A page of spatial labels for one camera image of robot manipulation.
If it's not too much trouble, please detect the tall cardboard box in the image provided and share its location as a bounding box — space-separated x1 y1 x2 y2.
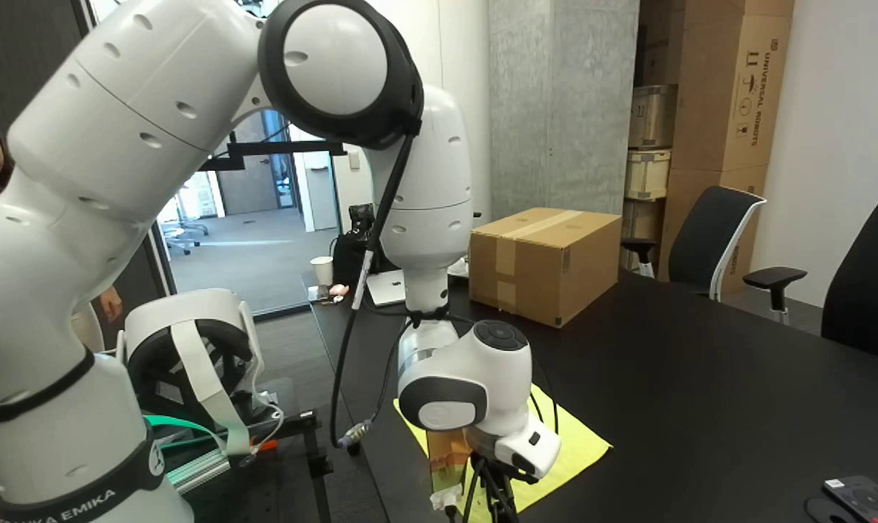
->
656 0 801 286

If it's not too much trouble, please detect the black remote control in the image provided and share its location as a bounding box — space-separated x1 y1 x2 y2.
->
802 470 878 523

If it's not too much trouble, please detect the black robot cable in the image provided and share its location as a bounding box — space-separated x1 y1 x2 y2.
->
327 132 416 457

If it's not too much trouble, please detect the black backpack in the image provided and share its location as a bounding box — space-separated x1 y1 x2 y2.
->
331 202 384 292

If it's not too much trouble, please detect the small brown cardboard box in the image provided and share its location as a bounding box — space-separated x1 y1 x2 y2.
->
629 81 679 149

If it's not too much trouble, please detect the white storage box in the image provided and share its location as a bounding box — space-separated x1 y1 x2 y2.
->
622 149 674 204

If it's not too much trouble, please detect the black camera boom bar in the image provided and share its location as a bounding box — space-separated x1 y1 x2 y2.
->
199 132 346 181

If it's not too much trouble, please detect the black office chair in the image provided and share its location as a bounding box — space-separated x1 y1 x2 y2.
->
821 181 878 370

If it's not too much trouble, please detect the white VR headset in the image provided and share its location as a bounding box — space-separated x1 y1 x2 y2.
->
116 286 289 460

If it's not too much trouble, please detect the yellow towel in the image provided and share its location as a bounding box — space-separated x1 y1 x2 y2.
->
389 380 616 517

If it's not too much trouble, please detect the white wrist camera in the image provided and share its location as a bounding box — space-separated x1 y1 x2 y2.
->
496 419 564 485

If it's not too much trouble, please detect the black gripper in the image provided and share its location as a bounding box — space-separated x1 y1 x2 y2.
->
424 430 520 523

